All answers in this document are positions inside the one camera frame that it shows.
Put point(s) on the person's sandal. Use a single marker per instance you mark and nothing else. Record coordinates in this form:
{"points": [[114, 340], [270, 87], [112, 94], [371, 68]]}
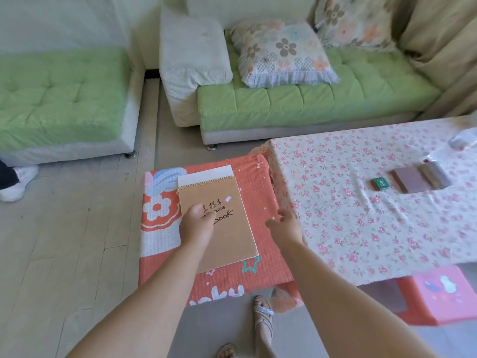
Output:
{"points": [[263, 313], [226, 351]]}

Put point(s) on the green cushioned white sofa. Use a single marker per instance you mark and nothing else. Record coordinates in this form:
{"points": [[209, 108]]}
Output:
{"points": [[298, 104]]}

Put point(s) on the person's left hand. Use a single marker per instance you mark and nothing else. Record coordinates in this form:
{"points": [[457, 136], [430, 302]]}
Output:
{"points": [[193, 227]]}

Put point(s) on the beige patterned curtain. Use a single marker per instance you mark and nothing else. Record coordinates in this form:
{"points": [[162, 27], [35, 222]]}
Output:
{"points": [[439, 40]]}

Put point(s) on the person's right leg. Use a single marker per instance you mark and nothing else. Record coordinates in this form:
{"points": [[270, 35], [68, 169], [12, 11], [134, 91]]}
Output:
{"points": [[266, 344]]}

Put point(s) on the person's right forearm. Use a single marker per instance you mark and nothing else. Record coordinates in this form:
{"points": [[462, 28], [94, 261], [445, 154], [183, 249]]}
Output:
{"points": [[350, 305]]}

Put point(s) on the frilled pastel flower cushion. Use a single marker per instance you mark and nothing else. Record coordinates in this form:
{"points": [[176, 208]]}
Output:
{"points": [[283, 55]]}

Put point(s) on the small brown notebook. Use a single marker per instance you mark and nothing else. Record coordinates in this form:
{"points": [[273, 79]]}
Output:
{"points": [[410, 180]]}

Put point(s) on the green striped tin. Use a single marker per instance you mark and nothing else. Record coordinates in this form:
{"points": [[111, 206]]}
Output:
{"points": [[381, 183]]}

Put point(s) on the pink plastic stool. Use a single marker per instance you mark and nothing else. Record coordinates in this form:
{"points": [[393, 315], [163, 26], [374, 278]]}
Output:
{"points": [[439, 298]]}

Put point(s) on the clear water bottle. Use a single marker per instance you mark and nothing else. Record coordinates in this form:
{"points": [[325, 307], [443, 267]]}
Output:
{"points": [[464, 139]]}

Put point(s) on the green seated side sofa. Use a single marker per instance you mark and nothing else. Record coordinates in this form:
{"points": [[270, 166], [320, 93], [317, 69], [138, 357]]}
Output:
{"points": [[63, 100]]}

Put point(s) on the brown spiral sketchbook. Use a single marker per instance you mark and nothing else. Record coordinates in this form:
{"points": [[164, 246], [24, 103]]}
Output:
{"points": [[234, 238]]}

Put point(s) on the brown flower print cushion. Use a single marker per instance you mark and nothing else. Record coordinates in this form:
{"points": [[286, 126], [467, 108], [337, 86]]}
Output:
{"points": [[354, 22]]}

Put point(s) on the small wooden box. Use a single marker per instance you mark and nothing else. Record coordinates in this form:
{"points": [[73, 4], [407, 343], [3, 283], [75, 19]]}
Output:
{"points": [[436, 175]]}

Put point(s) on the person's right hand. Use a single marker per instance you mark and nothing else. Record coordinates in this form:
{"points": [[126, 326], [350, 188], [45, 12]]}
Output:
{"points": [[288, 231]]}

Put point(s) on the orange cartoon tablecloth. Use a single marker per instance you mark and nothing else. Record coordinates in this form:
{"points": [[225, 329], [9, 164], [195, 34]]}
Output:
{"points": [[261, 205]]}

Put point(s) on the person's left forearm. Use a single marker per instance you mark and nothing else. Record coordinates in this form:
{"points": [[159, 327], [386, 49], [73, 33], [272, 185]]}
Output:
{"points": [[141, 305]]}

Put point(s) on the floral pink-frilled tablecloth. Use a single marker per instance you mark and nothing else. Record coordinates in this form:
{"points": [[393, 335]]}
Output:
{"points": [[372, 227]]}

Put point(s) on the person's leg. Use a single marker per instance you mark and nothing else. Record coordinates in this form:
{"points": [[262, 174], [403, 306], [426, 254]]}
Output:
{"points": [[7, 177], [266, 344]]}

